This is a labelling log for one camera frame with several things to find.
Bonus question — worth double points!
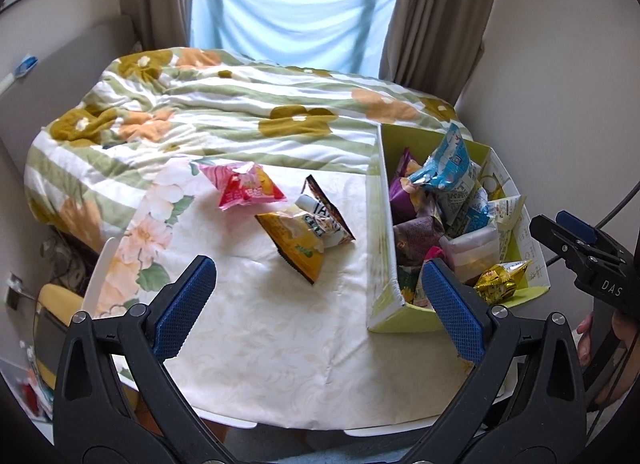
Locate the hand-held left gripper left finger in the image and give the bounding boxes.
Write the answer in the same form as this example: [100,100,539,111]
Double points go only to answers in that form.
[51,254,228,464]

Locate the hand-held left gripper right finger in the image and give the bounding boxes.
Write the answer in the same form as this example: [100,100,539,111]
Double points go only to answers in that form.
[399,258,587,464]

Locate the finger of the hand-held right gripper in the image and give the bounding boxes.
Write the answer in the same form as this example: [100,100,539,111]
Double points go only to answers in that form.
[529,215,627,286]
[555,210,632,259]

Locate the yellow black snack packet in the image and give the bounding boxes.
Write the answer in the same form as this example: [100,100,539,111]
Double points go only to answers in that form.
[473,259,533,303]

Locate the cream snack packet red logo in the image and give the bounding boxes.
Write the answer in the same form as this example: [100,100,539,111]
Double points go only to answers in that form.
[487,193,528,266]

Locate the translucent white packet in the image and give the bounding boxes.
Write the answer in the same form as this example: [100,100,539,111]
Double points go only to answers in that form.
[444,225,502,286]

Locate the purple brown snack packet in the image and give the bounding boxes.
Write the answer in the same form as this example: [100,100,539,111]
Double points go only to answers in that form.
[393,215,447,266]

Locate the green yellow cardboard box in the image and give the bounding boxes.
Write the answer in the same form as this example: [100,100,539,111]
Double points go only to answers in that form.
[366,123,552,335]

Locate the golden orange snack packet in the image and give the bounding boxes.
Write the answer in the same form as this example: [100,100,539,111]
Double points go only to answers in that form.
[254,174,357,286]

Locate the person's right hand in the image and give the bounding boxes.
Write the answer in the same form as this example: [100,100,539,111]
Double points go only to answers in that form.
[575,313,640,412]

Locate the green snack packet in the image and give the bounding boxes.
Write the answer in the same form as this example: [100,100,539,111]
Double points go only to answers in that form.
[397,264,427,306]

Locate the cream floral tablecloth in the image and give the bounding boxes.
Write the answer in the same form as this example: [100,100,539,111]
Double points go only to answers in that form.
[91,158,502,433]

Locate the white blue printed snack packet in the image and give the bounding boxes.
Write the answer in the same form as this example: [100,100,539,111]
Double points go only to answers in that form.
[439,183,497,236]

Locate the dark patterned cloth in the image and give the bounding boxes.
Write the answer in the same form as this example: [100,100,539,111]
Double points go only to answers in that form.
[40,227,103,295]

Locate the pink red snack packet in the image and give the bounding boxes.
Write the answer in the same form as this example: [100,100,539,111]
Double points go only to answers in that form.
[199,161,290,211]

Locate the yellow chair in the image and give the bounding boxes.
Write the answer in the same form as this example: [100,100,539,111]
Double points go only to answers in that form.
[31,283,142,412]

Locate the floral striped blanket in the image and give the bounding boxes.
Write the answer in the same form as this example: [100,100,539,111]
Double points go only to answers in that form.
[22,47,475,246]

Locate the brown right curtain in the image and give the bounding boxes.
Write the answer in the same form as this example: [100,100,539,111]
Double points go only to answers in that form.
[379,0,507,106]

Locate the grey headboard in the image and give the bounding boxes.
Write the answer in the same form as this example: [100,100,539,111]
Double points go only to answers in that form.
[0,14,142,180]

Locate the blue white small object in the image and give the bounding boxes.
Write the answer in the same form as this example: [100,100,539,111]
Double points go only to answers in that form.
[15,55,40,79]

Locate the light blue cloth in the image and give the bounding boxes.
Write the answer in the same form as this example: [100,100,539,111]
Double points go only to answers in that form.
[188,0,399,78]

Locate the black cable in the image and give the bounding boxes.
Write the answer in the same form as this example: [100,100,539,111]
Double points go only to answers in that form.
[547,183,640,265]

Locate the wall socket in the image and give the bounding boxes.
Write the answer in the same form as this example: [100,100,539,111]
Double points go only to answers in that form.
[4,271,24,311]

